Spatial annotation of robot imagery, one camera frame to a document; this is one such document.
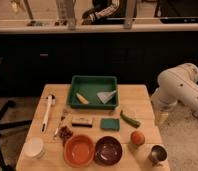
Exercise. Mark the dark red grapes bunch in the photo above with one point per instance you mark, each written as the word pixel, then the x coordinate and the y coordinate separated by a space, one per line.
pixel 65 133

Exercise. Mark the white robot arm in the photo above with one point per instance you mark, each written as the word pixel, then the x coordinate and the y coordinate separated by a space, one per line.
pixel 175 84

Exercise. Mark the dark purple bowl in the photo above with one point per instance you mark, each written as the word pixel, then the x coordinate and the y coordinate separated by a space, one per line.
pixel 108 151

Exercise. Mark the red orange bowl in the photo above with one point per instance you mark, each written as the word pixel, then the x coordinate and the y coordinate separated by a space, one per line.
pixel 79 151

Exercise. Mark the green plastic tray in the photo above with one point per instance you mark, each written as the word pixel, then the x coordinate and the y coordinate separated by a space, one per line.
pixel 89 86

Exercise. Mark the yellow corn cob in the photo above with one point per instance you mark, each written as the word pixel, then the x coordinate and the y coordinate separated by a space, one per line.
pixel 82 99

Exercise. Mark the teal green sponge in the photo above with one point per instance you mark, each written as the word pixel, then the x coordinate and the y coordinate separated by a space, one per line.
pixel 110 124

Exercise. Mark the black wooden block brush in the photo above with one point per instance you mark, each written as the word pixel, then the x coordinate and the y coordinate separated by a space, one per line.
pixel 81 121

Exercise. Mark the orange peach fruit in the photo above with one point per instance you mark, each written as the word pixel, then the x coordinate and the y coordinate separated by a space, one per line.
pixel 137 138

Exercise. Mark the person in striped jacket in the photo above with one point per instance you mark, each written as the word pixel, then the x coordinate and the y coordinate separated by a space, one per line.
pixel 105 12

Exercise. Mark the white round container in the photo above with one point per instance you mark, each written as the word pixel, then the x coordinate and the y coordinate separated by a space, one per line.
pixel 34 148

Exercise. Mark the metal cup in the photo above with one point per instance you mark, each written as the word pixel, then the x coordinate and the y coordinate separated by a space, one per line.
pixel 157 155

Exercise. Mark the black office chair base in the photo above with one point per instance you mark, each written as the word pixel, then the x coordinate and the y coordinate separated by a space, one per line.
pixel 4 126

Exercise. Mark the white handled brush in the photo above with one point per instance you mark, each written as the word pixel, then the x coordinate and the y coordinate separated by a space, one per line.
pixel 50 103

